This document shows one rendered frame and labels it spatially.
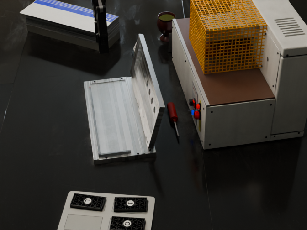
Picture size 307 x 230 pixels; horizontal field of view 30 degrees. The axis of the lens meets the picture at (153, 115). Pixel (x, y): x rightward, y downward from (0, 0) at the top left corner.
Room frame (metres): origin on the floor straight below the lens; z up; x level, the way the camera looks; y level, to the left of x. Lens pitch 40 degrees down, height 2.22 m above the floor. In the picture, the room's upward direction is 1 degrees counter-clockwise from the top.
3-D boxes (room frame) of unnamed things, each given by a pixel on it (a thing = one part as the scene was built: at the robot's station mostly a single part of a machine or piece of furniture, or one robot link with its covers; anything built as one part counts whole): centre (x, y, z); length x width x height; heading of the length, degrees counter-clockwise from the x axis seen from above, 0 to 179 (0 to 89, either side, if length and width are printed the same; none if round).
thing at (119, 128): (1.58, 0.13, 0.92); 0.44 x 0.21 x 0.04; 9
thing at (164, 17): (2.12, -0.06, 0.96); 0.09 x 0.09 x 0.11
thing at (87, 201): (1.17, 0.20, 0.92); 0.10 x 0.05 x 0.01; 79
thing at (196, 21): (1.68, -0.25, 1.19); 0.23 x 0.20 x 0.17; 9
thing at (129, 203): (1.16, 0.08, 0.92); 0.10 x 0.05 x 0.01; 88
